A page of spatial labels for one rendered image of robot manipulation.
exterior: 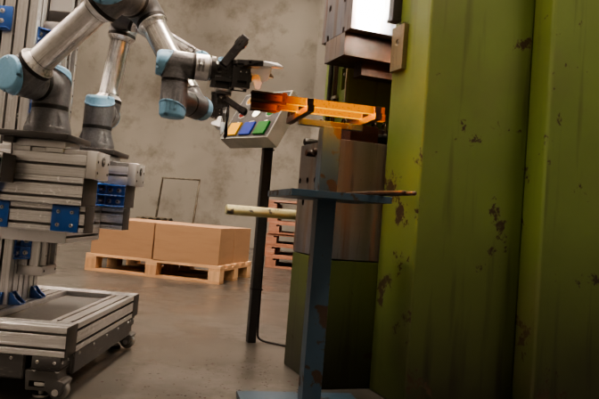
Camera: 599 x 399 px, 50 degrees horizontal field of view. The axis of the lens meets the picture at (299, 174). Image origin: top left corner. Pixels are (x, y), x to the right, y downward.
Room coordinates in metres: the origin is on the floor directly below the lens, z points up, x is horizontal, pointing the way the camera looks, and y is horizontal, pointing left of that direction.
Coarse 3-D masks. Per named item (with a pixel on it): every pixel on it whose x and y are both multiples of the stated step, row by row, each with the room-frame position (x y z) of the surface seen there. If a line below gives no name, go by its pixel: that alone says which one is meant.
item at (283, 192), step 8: (272, 192) 2.12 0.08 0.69; (280, 192) 1.98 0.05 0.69; (288, 192) 1.86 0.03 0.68; (296, 192) 1.82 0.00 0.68; (304, 192) 1.82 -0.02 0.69; (312, 192) 1.83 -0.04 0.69; (320, 192) 1.83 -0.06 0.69; (328, 192) 1.84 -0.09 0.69; (336, 192) 1.84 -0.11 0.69; (344, 192) 1.85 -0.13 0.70; (336, 200) 2.04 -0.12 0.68; (344, 200) 1.96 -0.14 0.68; (352, 200) 1.89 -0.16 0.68; (360, 200) 1.86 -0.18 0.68; (368, 200) 1.86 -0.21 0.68; (376, 200) 1.87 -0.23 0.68; (384, 200) 1.87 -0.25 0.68
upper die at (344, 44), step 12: (348, 36) 2.52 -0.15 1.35; (360, 36) 2.54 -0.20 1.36; (336, 48) 2.59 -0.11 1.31; (348, 48) 2.52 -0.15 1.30; (360, 48) 2.54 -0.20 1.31; (372, 48) 2.56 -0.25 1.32; (384, 48) 2.58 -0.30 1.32; (324, 60) 2.70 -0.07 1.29; (336, 60) 2.62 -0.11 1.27; (348, 60) 2.60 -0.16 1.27; (360, 60) 2.58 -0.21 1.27; (372, 60) 2.57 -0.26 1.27; (384, 60) 2.58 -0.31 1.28
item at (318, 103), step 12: (252, 96) 1.86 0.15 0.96; (264, 96) 1.87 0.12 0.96; (276, 96) 1.87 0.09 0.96; (288, 96) 1.87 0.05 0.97; (324, 108) 1.91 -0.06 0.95; (336, 108) 1.91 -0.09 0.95; (348, 108) 1.91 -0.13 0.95; (360, 108) 1.92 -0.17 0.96; (372, 108) 1.93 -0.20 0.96; (384, 108) 1.94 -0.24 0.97
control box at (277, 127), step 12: (240, 120) 3.10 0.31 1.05; (252, 120) 3.03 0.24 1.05; (264, 120) 2.97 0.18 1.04; (276, 120) 2.92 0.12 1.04; (252, 132) 2.97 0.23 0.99; (276, 132) 2.92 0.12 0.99; (228, 144) 3.13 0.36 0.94; (240, 144) 3.07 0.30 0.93; (252, 144) 3.01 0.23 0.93; (264, 144) 2.96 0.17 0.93; (276, 144) 2.93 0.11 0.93
